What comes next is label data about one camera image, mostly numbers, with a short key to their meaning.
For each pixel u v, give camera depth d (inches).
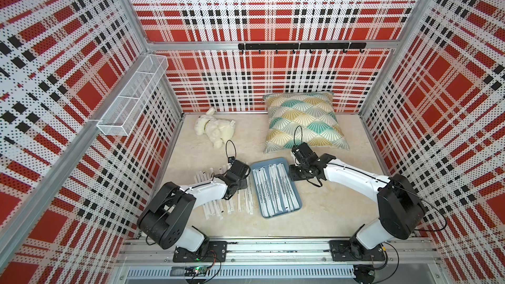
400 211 17.3
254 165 39.2
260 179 36.6
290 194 34.8
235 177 28.3
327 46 34.9
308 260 28.9
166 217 17.2
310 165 28.1
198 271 27.3
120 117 35.0
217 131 39.6
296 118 37.6
